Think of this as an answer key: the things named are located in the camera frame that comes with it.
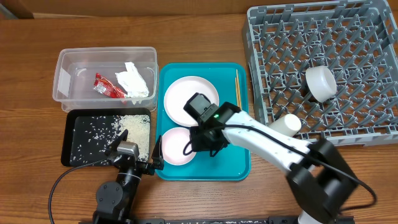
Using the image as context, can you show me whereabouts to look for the pile of rice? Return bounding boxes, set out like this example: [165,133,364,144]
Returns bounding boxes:
[70,114,151,162]

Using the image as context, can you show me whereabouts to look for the wooden chopstick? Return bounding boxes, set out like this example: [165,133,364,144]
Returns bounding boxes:
[235,77,241,108]
[235,70,242,109]

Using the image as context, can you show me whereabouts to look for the grey bowl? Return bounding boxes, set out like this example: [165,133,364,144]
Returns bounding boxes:
[305,65,337,103]

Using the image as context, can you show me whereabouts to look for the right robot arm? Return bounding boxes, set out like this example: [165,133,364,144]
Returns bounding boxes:
[183,102,359,223]

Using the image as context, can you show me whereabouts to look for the clear plastic bin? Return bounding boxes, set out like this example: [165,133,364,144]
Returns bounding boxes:
[52,47,159,112]

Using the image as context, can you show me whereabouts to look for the white tissue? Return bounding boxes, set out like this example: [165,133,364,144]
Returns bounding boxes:
[115,62,150,105]

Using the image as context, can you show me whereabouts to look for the white plastic cup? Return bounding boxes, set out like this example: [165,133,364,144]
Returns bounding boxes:
[268,114,302,137]

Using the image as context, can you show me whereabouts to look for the grey dishwasher rack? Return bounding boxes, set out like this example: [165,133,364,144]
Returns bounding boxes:
[243,1,397,146]

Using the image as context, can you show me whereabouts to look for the large pink plate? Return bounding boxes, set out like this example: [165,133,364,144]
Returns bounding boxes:
[164,76,220,127]

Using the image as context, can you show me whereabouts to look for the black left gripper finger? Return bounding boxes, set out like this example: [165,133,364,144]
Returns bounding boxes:
[151,135,164,170]
[107,129,128,154]

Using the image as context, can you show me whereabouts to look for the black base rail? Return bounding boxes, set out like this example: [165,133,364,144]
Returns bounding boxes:
[77,214,355,224]

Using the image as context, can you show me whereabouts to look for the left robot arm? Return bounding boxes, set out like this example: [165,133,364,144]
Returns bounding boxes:
[93,130,164,223]

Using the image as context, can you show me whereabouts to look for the teal plastic tray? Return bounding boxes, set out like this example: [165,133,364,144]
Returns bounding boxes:
[156,63,251,181]

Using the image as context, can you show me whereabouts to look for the pink bowl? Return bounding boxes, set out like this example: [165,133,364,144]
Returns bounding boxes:
[162,127,196,166]

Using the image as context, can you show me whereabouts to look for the black plastic tray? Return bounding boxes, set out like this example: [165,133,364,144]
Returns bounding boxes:
[61,108,150,167]

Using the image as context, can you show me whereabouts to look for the red snack wrapper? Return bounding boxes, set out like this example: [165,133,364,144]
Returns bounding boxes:
[93,73,126,98]

